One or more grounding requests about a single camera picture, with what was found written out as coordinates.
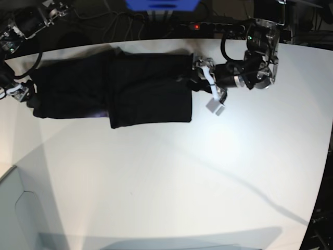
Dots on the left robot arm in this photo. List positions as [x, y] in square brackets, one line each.
[258, 68]

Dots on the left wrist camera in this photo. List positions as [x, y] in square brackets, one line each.
[215, 107]

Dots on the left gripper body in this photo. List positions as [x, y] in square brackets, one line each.
[221, 77]

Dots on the blue plastic box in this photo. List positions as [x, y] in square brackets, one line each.
[162, 5]

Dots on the black power strip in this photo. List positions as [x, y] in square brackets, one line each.
[215, 27]

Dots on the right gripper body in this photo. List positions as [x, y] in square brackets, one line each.
[19, 91]

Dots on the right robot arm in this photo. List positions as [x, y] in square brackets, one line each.
[22, 21]

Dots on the black T-shirt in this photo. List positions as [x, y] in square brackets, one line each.
[129, 89]

